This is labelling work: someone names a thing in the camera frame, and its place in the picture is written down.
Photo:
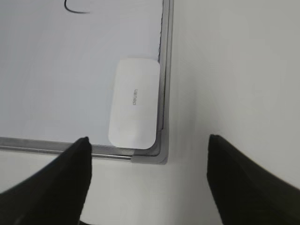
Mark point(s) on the white board with grey frame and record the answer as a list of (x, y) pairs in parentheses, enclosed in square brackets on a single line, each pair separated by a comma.
[(58, 61)]

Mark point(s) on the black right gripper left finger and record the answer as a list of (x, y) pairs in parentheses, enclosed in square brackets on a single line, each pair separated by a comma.
[(55, 195)]

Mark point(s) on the white whiteboard eraser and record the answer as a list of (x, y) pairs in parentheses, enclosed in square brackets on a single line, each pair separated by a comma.
[(134, 111)]

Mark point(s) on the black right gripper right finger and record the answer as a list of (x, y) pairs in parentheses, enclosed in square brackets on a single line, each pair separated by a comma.
[(244, 192)]

